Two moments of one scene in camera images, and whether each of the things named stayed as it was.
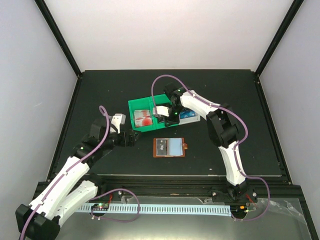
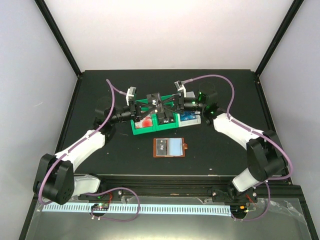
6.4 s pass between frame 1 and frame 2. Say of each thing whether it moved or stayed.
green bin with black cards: stayed
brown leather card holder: stayed
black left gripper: moved
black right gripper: moved
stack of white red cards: stayed
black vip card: stayed
